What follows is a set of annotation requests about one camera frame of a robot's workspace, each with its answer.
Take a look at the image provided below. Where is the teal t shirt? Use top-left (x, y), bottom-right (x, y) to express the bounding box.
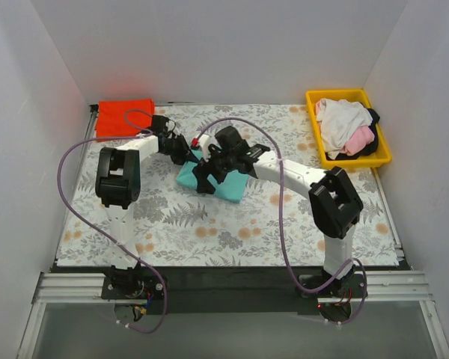
top-left (176, 162), bottom-right (248, 203)

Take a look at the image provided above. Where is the yellow plastic bin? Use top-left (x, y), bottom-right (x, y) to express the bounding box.
top-left (305, 88), bottom-right (392, 169)

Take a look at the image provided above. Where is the white t shirt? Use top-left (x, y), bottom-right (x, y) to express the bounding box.
top-left (315, 98), bottom-right (372, 160)

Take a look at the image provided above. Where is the pink t shirt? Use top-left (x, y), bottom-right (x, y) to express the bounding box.
top-left (340, 126), bottom-right (375, 156)

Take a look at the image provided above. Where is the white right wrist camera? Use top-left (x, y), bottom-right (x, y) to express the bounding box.
top-left (191, 135), bottom-right (212, 161)

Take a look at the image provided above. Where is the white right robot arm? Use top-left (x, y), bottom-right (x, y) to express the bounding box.
top-left (192, 126), bottom-right (363, 298)

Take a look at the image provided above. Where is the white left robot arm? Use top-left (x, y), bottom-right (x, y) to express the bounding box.
top-left (95, 115), bottom-right (198, 299)

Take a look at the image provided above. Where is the black t shirt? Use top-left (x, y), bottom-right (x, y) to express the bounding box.
top-left (335, 108), bottom-right (380, 160)

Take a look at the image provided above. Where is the floral table cloth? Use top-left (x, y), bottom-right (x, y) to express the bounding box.
top-left (55, 103), bottom-right (401, 267)

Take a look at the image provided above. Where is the folded orange t shirt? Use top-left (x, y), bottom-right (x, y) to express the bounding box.
top-left (96, 99), bottom-right (155, 138)

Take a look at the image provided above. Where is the aluminium rail frame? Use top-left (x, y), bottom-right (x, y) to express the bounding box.
top-left (17, 271), bottom-right (449, 358)

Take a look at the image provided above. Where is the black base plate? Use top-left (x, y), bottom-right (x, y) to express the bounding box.
top-left (101, 267), bottom-right (366, 318)

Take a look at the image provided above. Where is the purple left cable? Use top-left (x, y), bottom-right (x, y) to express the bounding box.
top-left (58, 109), bottom-right (169, 334)

